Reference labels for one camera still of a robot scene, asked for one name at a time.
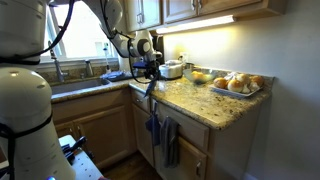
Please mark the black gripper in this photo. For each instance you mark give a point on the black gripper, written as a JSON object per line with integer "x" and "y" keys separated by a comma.
{"x": 150, "y": 69}

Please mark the blue oven mitten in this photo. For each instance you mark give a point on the blue oven mitten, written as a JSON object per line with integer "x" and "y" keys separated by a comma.
{"x": 151, "y": 86}

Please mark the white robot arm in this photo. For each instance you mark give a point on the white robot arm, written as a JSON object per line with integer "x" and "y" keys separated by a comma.
{"x": 28, "y": 136}

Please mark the silver kitchen appliance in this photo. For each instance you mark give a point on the silver kitchen appliance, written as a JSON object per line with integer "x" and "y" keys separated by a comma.
{"x": 171, "y": 69}

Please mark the blue hanging pot holder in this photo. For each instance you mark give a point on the blue hanging pot holder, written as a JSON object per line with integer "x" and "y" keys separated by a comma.
{"x": 153, "y": 126}

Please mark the grey hanging dish towel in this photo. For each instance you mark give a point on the grey hanging dish towel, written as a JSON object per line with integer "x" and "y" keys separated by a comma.
{"x": 169, "y": 142}

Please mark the white plate with bread rolls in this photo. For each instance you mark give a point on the white plate with bread rolls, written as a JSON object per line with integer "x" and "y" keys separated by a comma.
{"x": 238, "y": 84}

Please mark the chrome sink faucet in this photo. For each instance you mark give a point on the chrome sink faucet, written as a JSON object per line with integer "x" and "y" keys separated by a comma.
{"x": 60, "y": 74}

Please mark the under-cabinet light strip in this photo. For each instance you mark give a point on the under-cabinet light strip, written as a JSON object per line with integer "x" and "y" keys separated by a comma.
{"x": 198, "y": 24}

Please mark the stainless steel sink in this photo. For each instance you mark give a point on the stainless steel sink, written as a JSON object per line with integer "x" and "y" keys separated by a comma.
{"x": 70, "y": 87}

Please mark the wall power outlet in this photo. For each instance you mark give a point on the wall power outlet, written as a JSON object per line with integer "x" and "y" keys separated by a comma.
{"x": 184, "y": 56}

